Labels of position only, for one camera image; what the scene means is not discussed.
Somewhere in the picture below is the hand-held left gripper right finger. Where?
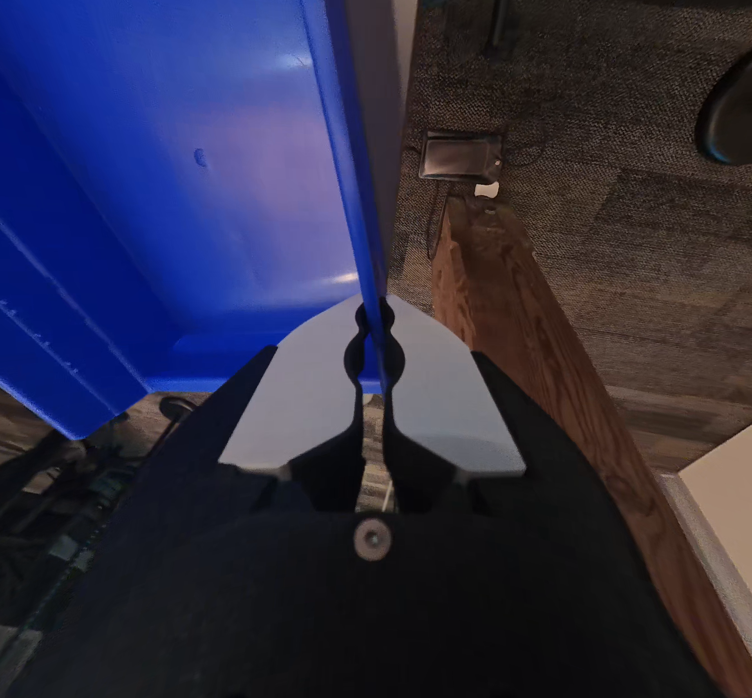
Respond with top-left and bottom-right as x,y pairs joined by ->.
382,294 -> 528,478

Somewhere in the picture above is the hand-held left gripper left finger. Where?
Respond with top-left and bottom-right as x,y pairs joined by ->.
217,293 -> 368,478

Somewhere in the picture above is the blue plastic bin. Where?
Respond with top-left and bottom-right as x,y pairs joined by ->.
0,0 -> 393,441

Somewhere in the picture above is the wooden pillar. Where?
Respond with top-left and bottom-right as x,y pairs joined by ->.
430,193 -> 752,698

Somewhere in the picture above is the black floor outlet box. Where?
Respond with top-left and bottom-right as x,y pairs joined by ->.
418,130 -> 506,182

